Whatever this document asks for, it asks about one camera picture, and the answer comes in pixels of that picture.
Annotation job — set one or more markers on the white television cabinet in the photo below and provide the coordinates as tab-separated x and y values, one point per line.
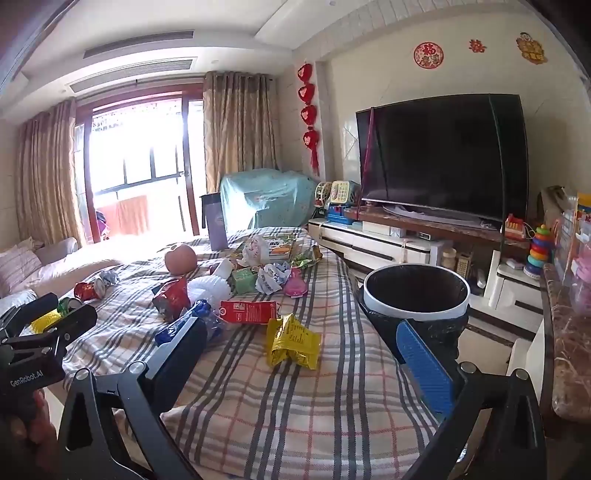
369	249

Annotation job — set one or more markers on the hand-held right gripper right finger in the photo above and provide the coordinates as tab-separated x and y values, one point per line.
425	364

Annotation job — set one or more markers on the person's left hand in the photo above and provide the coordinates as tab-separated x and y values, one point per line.
44	424

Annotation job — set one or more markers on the orange hanging cloth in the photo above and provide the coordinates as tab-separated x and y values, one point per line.
127	214

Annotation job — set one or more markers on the green drink carton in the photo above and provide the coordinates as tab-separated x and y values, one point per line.
244	282

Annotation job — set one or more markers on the colourful wheel toy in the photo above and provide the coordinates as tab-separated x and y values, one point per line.
323	194

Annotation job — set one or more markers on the wooden lattice box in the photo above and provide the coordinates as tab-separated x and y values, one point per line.
464	265

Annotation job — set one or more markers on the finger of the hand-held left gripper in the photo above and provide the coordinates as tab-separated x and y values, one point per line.
74	323
32	311

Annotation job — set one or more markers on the black flat television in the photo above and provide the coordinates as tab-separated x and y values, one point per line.
438	152

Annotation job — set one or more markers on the white bin with black bag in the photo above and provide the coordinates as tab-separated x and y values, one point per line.
415	295

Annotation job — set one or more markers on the ceiling air vent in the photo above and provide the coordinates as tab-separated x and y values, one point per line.
138	44

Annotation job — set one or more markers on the yellow toy telephone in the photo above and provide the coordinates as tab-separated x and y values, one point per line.
344	191

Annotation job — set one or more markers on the round red wall decal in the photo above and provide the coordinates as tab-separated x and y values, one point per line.
428	55

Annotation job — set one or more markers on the beige bag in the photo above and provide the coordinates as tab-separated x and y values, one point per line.
554	205

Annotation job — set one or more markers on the red drink can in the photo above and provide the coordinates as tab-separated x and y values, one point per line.
90	290

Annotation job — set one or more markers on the blue plastic packet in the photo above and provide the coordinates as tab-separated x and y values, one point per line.
168	334

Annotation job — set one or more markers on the striped pink pillow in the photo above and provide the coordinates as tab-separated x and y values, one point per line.
18	270

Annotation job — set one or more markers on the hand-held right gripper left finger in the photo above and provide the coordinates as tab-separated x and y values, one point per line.
180	355

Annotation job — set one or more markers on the green drink can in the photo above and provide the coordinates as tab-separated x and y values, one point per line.
69	304

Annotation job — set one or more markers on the beige sofa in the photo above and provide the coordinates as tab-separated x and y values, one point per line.
69	267

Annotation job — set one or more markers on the stack of small jars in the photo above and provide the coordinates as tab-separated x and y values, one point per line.
449	259

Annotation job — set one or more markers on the small red wall decal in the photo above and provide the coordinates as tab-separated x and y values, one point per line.
477	46

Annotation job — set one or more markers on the brown framed balcony door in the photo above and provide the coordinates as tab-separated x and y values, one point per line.
85	161

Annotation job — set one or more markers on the blue toy cash register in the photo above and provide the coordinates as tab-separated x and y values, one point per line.
339	214

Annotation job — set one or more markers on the teal covered furniture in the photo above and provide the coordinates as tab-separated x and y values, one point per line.
268	194

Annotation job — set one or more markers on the beige patterned curtain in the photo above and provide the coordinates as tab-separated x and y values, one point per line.
240	134
51	175

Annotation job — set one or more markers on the white foam fruit net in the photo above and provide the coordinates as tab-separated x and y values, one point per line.
207	290

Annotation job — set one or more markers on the red drink carton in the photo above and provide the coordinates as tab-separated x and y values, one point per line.
249	314

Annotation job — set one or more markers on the red snack bag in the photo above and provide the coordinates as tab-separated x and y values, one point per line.
171	297

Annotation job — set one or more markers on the yellow snack packet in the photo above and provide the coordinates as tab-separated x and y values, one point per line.
293	341

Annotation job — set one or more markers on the pink jelly pouch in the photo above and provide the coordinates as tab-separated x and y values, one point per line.
295	285

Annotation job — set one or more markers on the white crumpled wrapper blue print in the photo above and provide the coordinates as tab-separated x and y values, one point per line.
272	279

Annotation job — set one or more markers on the stack of clear plastic boxes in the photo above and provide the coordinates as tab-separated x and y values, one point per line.
575	249

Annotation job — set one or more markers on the red hanging heart ornament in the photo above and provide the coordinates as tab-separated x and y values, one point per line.
308	115

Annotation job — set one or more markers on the white crumpled wrapper red print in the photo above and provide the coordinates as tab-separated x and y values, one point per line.
255	251

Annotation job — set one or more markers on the yellow foam fruit net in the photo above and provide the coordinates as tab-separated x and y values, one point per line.
46	321

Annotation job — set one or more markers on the red apple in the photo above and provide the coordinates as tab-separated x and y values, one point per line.
181	259

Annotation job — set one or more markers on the cartoon figure wall decal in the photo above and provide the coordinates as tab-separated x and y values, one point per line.
531	48

